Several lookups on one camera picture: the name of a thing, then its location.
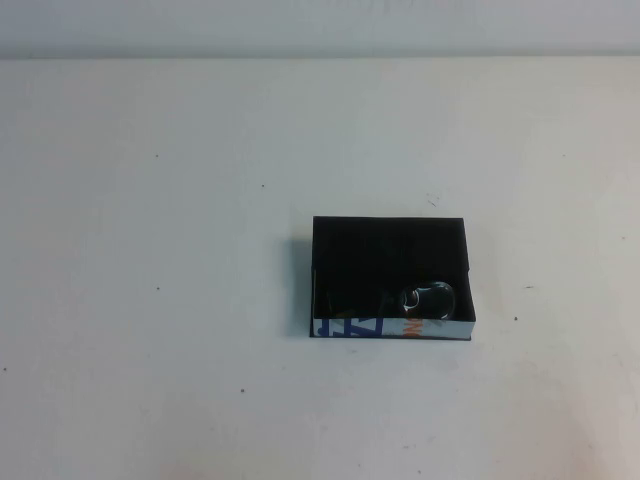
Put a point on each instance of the black framed glasses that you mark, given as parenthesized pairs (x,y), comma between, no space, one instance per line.
(428,300)

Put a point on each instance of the black printed glasses case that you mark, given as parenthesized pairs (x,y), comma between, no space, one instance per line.
(350,250)

